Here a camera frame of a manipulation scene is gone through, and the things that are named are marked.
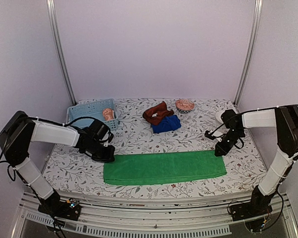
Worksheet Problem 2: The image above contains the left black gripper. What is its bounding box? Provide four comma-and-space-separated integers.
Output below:
85, 139, 115, 162

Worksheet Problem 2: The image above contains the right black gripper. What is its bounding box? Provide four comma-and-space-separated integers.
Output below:
216, 129, 245, 156

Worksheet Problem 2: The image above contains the orange bunny towel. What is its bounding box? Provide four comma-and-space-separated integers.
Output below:
102, 108, 115, 121

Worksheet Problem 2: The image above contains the green towel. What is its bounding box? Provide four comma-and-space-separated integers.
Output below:
103, 151, 227, 186

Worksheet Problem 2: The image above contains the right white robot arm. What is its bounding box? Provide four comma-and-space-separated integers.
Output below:
205, 104, 298, 197

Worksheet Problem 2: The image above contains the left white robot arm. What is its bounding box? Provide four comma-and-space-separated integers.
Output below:
0, 111, 115, 215

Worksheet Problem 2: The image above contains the light blue plastic basket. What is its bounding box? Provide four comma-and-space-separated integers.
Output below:
66, 99, 119, 130

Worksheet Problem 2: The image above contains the white bowl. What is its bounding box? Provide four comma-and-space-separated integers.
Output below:
215, 111, 223, 123

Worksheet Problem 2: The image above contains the blue towel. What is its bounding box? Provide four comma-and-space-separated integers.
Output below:
151, 115, 181, 134

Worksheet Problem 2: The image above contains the red patterned bowl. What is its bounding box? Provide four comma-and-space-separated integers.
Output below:
175, 99, 195, 114

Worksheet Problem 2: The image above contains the dark red towel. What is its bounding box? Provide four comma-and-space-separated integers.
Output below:
143, 101, 174, 125

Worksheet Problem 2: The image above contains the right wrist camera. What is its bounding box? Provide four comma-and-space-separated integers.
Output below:
204, 130, 224, 142

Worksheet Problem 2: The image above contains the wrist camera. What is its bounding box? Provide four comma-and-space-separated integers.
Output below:
102, 132, 114, 147
204, 130, 224, 142

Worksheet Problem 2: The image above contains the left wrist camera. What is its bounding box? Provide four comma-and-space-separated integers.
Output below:
102, 132, 114, 147

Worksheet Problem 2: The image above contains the front aluminium rail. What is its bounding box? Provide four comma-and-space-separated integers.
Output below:
11, 190, 298, 238

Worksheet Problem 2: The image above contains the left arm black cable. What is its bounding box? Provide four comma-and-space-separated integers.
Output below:
0, 116, 97, 168

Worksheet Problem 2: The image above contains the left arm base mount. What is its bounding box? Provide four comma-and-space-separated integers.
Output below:
38, 190, 81, 221

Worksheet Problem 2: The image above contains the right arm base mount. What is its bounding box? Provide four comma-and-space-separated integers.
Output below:
227, 186, 276, 233

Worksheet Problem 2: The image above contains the left aluminium frame post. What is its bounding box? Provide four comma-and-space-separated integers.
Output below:
46, 0, 76, 105

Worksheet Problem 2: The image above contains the aluminium frame post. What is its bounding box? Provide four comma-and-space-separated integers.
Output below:
233, 0, 263, 107
46, 0, 76, 105

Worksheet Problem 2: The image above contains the right aluminium frame post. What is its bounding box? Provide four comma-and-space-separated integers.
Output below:
233, 0, 263, 107

